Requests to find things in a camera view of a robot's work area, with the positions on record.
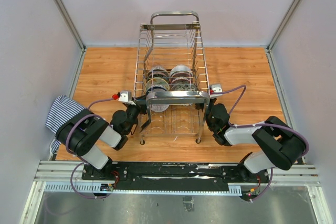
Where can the brown diamond pattern bowl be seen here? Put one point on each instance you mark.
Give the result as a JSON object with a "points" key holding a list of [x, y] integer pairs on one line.
{"points": [[158, 68]]}

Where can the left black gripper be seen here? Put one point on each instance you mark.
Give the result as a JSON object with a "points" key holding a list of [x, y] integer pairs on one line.
{"points": [[142, 108]]}

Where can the red geometric pattern bowl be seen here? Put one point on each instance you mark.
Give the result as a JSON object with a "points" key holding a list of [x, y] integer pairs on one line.
{"points": [[185, 74]]}

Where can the grey slotted cable duct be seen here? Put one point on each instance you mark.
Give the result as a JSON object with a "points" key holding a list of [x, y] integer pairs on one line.
{"points": [[157, 189]]}

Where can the striped line pattern bowl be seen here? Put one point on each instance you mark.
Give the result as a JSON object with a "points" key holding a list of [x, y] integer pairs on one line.
{"points": [[159, 107]]}

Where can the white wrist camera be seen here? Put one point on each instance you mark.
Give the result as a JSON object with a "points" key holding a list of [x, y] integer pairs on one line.
{"points": [[216, 90], [125, 96]]}

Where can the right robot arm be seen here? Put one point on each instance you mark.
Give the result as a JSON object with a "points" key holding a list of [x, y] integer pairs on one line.
{"points": [[279, 146]]}

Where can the blue triangle pattern bowl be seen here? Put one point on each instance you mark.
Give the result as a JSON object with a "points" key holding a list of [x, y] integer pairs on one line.
{"points": [[155, 88]]}

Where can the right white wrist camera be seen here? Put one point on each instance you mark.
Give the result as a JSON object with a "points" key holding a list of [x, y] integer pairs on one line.
{"points": [[216, 90]]}

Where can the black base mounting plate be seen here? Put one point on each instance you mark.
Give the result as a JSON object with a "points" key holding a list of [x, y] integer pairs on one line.
{"points": [[189, 174]]}

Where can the plain white bowl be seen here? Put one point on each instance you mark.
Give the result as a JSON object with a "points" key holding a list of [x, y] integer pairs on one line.
{"points": [[179, 68]]}

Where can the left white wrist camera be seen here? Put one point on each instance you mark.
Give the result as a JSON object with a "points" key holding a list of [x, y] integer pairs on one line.
{"points": [[125, 96]]}

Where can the yellow rim leaf bowl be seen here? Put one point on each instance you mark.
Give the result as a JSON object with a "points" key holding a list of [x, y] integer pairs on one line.
{"points": [[156, 81]]}

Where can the red ikat pattern bowl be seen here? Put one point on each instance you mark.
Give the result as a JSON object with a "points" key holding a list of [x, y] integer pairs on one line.
{"points": [[181, 80]]}

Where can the silver wire dish rack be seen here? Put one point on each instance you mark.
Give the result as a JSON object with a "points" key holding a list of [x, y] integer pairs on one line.
{"points": [[172, 38]]}

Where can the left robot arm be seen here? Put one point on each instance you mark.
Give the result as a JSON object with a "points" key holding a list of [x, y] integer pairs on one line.
{"points": [[80, 133]]}

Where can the black leaf coral bowl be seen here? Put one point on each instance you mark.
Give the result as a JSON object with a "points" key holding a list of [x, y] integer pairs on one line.
{"points": [[158, 74]]}

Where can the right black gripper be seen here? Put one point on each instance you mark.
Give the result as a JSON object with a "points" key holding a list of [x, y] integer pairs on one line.
{"points": [[198, 105]]}

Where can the aluminium frame rail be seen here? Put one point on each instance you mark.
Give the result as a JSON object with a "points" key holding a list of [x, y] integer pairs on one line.
{"points": [[70, 24]]}

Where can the black floral red bowl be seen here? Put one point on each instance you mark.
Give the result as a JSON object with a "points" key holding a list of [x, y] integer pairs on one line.
{"points": [[184, 87]]}

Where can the blue striped cloth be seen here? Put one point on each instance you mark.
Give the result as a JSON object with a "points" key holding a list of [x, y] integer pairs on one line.
{"points": [[59, 120]]}

